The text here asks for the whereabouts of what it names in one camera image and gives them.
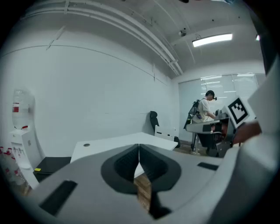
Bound black cabinet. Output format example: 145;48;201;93
32;156;72;183

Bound white ceiling pipe bundle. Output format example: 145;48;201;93
21;1;184;76

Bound spare water jug red cap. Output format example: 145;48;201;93
3;166;29;193
0;146;14;168

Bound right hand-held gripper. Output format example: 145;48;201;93
185;96;256;158

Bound white water dispenser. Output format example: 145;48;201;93
8;129;42;189

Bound frosted glass partition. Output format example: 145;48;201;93
178;73;266;143

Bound person's right forearm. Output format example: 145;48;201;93
233;121;263;144

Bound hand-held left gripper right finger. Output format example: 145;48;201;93
139;143;182;220

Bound white wooden chair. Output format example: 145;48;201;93
154;125;176;141

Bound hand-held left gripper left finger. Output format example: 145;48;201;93
101;143;140;194

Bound long ceiling light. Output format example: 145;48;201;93
192;33;233;48

